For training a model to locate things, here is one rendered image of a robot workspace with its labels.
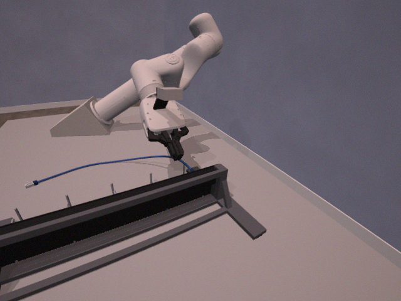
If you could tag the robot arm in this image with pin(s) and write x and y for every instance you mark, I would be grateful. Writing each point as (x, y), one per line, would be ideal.
(163, 74)

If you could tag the white ethernet plug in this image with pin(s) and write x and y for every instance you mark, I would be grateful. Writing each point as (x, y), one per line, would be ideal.
(31, 184)

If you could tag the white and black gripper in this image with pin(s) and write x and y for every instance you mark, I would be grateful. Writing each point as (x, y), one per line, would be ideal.
(169, 122)

